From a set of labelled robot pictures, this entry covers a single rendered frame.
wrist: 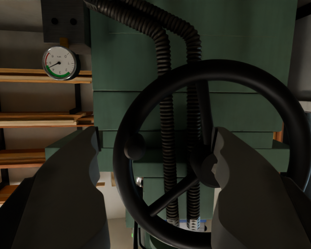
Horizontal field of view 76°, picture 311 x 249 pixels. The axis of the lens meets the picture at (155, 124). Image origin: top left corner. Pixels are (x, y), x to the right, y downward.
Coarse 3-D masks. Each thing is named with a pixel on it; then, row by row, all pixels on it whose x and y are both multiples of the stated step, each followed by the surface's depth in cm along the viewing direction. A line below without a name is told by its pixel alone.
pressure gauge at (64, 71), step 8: (64, 40) 38; (48, 48) 36; (56, 48) 36; (64, 48) 36; (48, 56) 37; (56, 56) 37; (64, 56) 37; (72, 56) 37; (48, 64) 37; (64, 64) 37; (72, 64) 37; (80, 64) 39; (48, 72) 37; (56, 72) 37; (64, 72) 37; (72, 72) 37; (64, 80) 39
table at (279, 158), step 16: (64, 144) 49; (272, 144) 51; (112, 160) 47; (144, 160) 38; (160, 160) 38; (176, 160) 39; (272, 160) 48; (288, 160) 48; (144, 176) 38; (160, 176) 38
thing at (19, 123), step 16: (0, 80) 216; (16, 80) 219; (32, 80) 221; (48, 80) 222; (80, 80) 226; (80, 96) 275; (0, 112) 246; (16, 112) 248; (32, 112) 251; (48, 112) 253; (64, 112) 256; (80, 112) 258; (0, 128) 259; (80, 128) 276; (0, 144) 262; (0, 160) 229; (16, 160) 229; (32, 160) 232; (0, 192) 251
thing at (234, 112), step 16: (96, 96) 44; (112, 96) 44; (128, 96) 44; (176, 96) 45; (224, 96) 45; (240, 96) 45; (256, 96) 45; (96, 112) 45; (112, 112) 45; (176, 112) 45; (224, 112) 46; (240, 112) 46; (256, 112) 46; (272, 112) 46; (112, 128) 46; (144, 128) 46; (160, 128) 46; (176, 128) 46; (240, 128) 46; (256, 128) 47; (272, 128) 47
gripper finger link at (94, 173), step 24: (72, 144) 10; (96, 144) 11; (48, 168) 8; (72, 168) 8; (96, 168) 9; (48, 192) 7; (72, 192) 7; (96, 192) 7; (24, 216) 6; (48, 216) 6; (72, 216) 6; (96, 216) 6; (24, 240) 6; (48, 240) 6; (72, 240) 6; (96, 240) 6
